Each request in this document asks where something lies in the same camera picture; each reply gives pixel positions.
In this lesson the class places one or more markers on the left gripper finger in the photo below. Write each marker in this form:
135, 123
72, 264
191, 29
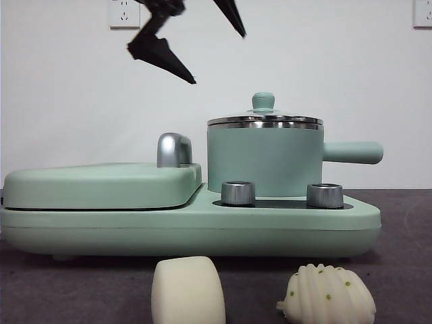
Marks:
158, 52
233, 15

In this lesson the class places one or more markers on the glass lid with green knob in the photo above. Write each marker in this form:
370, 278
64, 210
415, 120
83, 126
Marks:
264, 101

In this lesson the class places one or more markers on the plain white steamed bun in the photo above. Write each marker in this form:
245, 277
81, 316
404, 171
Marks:
185, 293

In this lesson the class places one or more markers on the pleated white bun green dots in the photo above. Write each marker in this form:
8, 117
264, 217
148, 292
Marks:
330, 297

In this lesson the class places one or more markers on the mint green griddle lid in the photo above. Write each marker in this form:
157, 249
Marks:
101, 185

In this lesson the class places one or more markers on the silver control knob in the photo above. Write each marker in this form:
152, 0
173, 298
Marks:
324, 196
238, 194

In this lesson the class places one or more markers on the mint green breakfast machine base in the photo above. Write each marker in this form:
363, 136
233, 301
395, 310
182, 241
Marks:
202, 229

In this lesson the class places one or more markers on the white wall socket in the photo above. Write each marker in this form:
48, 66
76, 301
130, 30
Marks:
121, 18
423, 13

